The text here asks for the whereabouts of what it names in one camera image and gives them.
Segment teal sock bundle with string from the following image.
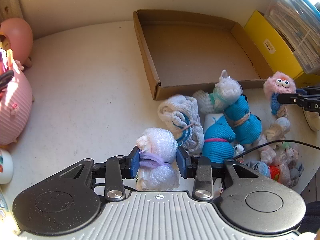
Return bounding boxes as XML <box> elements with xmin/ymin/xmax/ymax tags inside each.
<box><xmin>223</xmin><ymin>94</ymin><xmax>263</xmax><ymax>151</ymax></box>

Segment black scissors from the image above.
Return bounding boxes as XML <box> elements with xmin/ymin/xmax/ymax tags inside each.
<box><xmin>0</xmin><ymin>70</ymin><xmax>15</xmax><ymax>92</ymax></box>

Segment clear plastic bag bundle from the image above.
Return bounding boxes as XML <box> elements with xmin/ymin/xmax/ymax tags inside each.
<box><xmin>274</xmin><ymin>142</ymin><xmax>306</xmax><ymax>188</ymax></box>

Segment white mug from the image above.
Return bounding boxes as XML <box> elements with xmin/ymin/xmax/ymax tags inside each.
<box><xmin>0</xmin><ymin>149</ymin><xmax>14</xmax><ymax>185</ymax></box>

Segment teal sock bundle pink band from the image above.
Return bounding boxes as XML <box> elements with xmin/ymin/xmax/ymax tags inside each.
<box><xmin>202</xmin><ymin>113</ymin><xmax>237</xmax><ymax>165</ymax></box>

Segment pink round piggy bank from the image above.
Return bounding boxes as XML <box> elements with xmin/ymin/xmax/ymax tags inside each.
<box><xmin>0</xmin><ymin>17</ymin><xmax>34</xmax><ymax>67</ymax></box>

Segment small red plastic bundle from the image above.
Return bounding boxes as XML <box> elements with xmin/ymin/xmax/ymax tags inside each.
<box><xmin>269</xmin><ymin>165</ymin><xmax>283</xmax><ymax>181</ymax></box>

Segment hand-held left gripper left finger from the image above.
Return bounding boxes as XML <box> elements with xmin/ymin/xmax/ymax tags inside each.
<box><xmin>61</xmin><ymin>146</ymin><xmax>140</xmax><ymax>202</ymax></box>

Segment black cable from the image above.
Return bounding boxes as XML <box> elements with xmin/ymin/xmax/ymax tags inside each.
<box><xmin>232</xmin><ymin>139</ymin><xmax>320</xmax><ymax>160</ymax></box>

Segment yellow box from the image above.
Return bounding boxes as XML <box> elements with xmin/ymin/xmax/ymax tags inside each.
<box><xmin>244</xmin><ymin>10</ymin><xmax>320</xmax><ymax>88</ymax></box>

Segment shallow cardboard box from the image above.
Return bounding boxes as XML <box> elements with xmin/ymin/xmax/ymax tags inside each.
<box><xmin>133</xmin><ymin>9</ymin><xmax>273</xmax><ymax>101</ymax></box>

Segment pink fluffy toy with eyes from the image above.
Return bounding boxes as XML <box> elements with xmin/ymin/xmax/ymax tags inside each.
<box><xmin>263</xmin><ymin>71</ymin><xmax>297</xmax><ymax>117</ymax></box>

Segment wooden board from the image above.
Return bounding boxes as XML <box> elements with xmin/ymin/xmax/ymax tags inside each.
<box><xmin>0</xmin><ymin>0</ymin><xmax>25</xmax><ymax>21</ymax></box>

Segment grey sock roll blue band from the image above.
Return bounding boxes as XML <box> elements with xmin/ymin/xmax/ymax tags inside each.
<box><xmin>246</xmin><ymin>161</ymin><xmax>272</xmax><ymax>178</ymax></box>

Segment white foam bundle green band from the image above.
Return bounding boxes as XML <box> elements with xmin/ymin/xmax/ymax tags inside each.
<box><xmin>192</xmin><ymin>69</ymin><xmax>243</xmax><ymax>115</ymax></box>

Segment white patterned bundle pink band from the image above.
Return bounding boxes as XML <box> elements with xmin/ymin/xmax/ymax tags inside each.
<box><xmin>234</xmin><ymin>144</ymin><xmax>246</xmax><ymax>158</ymax></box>

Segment grey striped sock bundle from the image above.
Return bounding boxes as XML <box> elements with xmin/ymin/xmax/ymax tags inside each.
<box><xmin>157</xmin><ymin>94</ymin><xmax>205</xmax><ymax>155</ymax></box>

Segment bunch of coloured pens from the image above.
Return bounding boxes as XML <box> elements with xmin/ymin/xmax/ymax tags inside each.
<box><xmin>0</xmin><ymin>41</ymin><xmax>13</xmax><ymax>73</ymax></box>

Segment clear plastic storage box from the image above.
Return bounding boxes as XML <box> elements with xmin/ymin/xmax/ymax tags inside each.
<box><xmin>264</xmin><ymin>0</ymin><xmax>320</xmax><ymax>75</ymax></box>

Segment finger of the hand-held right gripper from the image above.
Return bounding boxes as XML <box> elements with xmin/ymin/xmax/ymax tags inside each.
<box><xmin>277</xmin><ymin>93</ymin><xmax>320</xmax><ymax>110</ymax></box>
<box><xmin>296</xmin><ymin>86</ymin><xmax>320</xmax><ymax>98</ymax></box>

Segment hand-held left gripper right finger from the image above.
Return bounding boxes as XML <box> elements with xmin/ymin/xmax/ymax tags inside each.
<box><xmin>176</xmin><ymin>146</ymin><xmax>253</xmax><ymax>202</ymax></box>

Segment pink ribbed pen holder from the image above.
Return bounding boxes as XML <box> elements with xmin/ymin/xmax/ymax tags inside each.
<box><xmin>0</xmin><ymin>60</ymin><xmax>33</xmax><ymax>146</ymax></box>

